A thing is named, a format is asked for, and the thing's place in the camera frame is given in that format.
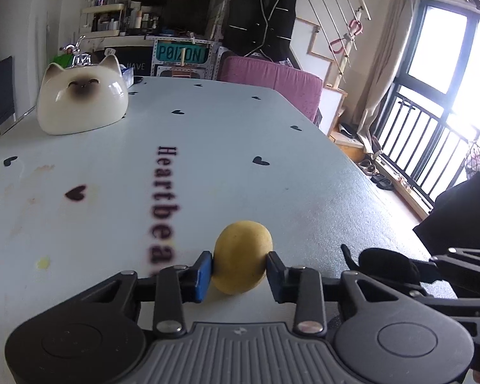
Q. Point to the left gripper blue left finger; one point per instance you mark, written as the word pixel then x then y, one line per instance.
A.
pixel 175 286

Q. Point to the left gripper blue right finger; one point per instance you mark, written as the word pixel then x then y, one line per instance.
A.
pixel 303 287

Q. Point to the yellow soft sponge ball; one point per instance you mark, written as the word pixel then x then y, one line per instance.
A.
pixel 239 258

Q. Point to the black fabric scrunchie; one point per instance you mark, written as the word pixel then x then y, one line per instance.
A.
pixel 383 264

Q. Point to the black chair at right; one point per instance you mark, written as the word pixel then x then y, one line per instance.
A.
pixel 455 220

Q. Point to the pink upholstered chair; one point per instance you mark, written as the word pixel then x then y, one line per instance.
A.
pixel 302 89

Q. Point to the white cat-shaped ceramic dish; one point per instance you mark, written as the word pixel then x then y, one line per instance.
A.
pixel 82 98

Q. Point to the beige window curtain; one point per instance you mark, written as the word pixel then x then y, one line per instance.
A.
pixel 388 54

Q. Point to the teal poizon sign box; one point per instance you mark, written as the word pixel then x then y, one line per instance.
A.
pixel 184 57

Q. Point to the white storage shelf rack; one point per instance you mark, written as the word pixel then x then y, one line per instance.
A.
pixel 101 21

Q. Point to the black vest on hanger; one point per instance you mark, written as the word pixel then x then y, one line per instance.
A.
pixel 260 26

